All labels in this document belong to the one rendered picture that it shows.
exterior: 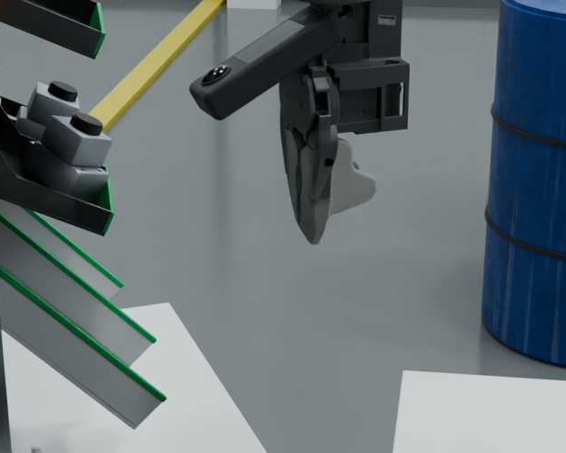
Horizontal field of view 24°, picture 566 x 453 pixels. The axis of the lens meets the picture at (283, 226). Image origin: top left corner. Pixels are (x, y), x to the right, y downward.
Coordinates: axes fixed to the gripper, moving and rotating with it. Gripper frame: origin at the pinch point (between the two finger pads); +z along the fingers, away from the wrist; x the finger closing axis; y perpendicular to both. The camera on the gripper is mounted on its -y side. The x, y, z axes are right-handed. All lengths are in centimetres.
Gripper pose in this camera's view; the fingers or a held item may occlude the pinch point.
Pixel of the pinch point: (304, 228)
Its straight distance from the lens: 104.9
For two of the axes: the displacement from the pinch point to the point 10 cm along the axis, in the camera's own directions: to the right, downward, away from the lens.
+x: -3.3, -3.4, 8.8
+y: 9.4, -1.2, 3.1
